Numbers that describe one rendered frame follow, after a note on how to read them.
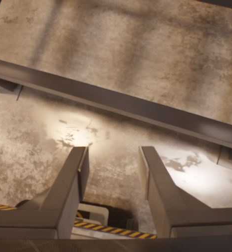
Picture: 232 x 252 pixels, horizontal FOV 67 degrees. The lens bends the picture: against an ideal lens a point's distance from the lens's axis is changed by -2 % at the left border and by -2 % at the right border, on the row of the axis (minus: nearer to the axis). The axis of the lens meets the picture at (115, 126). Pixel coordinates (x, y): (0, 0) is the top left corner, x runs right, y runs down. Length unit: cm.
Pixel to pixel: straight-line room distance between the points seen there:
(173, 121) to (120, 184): 45
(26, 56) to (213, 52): 100
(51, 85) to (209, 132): 50
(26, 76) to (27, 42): 56
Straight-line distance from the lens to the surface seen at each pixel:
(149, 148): 16
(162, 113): 53
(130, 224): 79
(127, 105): 53
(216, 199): 95
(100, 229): 61
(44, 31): 119
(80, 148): 16
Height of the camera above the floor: 85
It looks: 80 degrees down
